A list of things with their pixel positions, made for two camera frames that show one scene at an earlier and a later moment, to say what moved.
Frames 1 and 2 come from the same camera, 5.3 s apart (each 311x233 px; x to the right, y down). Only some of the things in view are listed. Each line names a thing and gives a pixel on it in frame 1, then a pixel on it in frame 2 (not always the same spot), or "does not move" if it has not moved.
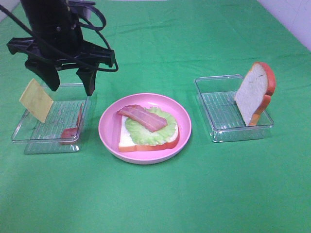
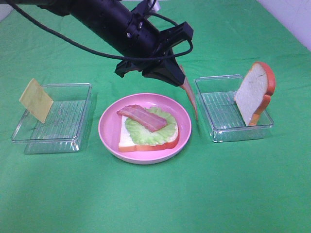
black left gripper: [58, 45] → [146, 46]
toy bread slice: [126, 144] does not move
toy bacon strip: [146, 119] does not move
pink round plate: [109, 125] does not move
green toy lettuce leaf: [140, 134] does not move
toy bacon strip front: [70, 133] → [187, 88]
